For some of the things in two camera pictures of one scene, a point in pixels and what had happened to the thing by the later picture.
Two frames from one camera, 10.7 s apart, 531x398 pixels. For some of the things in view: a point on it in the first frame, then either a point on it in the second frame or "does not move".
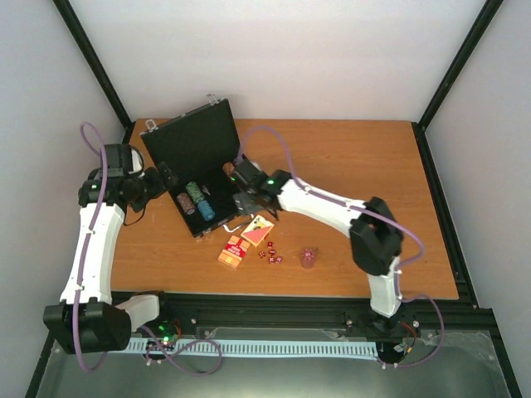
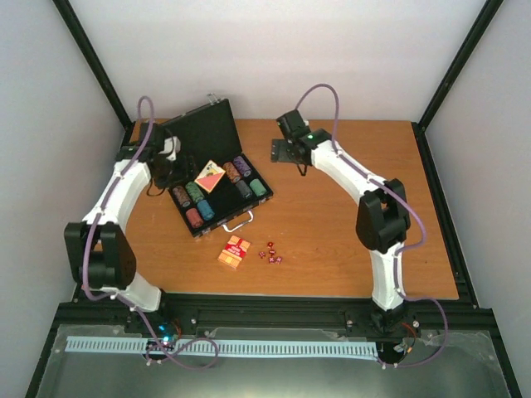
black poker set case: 196,146 does not move
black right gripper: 244,206 → 277,152
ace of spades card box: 257,230 → 209,177
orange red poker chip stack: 228,167 does not move
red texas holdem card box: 234,251 does not move
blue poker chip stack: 206,210 does not move
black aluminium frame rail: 178,311 does not move
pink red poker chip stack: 308,258 → 194,217
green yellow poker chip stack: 195,192 does not move
